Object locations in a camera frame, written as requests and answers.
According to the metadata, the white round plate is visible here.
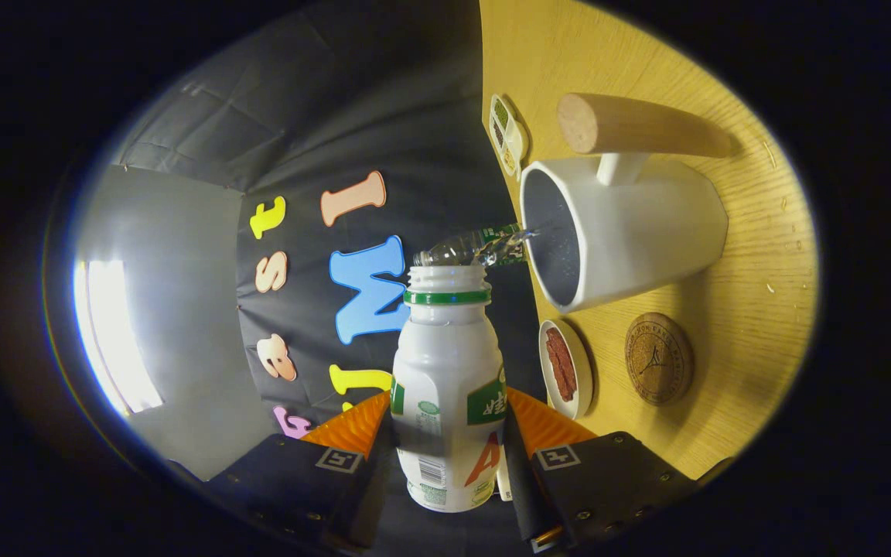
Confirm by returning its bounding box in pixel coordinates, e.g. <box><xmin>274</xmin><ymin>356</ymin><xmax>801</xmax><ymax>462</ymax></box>
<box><xmin>538</xmin><ymin>320</ymin><xmax>594</xmax><ymax>420</ymax></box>

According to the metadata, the white cup with wooden handle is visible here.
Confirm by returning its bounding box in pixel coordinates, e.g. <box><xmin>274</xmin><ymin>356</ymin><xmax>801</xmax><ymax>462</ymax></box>
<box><xmin>520</xmin><ymin>93</ymin><xmax>742</xmax><ymax>314</ymax></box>

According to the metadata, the wooden table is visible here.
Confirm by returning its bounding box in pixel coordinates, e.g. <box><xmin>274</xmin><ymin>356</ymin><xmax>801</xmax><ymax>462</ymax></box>
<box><xmin>479</xmin><ymin>0</ymin><xmax>821</xmax><ymax>480</ymax></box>

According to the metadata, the white divided tray with beans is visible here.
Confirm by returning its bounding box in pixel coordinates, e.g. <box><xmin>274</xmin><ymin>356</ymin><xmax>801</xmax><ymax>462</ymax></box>
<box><xmin>488</xmin><ymin>94</ymin><xmax>530</xmax><ymax>181</ymax></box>

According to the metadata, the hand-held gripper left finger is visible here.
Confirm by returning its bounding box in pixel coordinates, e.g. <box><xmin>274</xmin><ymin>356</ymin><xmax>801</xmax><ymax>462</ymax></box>
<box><xmin>167</xmin><ymin>391</ymin><xmax>398</xmax><ymax>554</ymax></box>

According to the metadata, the red meat slice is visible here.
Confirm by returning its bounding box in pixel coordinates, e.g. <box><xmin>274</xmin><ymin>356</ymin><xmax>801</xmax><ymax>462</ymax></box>
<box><xmin>544</xmin><ymin>327</ymin><xmax>578</xmax><ymax>403</ymax></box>

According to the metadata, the white juice bottle green label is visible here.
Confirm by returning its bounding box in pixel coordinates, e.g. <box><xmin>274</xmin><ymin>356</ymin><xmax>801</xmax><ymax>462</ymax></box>
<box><xmin>391</xmin><ymin>264</ymin><xmax>508</xmax><ymax>514</ymax></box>

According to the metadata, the round cork coaster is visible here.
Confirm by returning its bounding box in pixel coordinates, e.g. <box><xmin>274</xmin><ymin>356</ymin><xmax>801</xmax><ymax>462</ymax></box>
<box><xmin>624</xmin><ymin>312</ymin><xmax>695</xmax><ymax>406</ymax></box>

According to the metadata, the clear plastic water bottle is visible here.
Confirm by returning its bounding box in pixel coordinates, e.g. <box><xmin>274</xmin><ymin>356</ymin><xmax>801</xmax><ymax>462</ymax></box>
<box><xmin>413</xmin><ymin>223</ymin><xmax>539</xmax><ymax>269</ymax></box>

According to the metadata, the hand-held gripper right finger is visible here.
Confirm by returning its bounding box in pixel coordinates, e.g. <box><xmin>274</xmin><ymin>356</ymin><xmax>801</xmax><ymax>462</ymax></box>
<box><xmin>504</xmin><ymin>387</ymin><xmax>736</xmax><ymax>554</ymax></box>

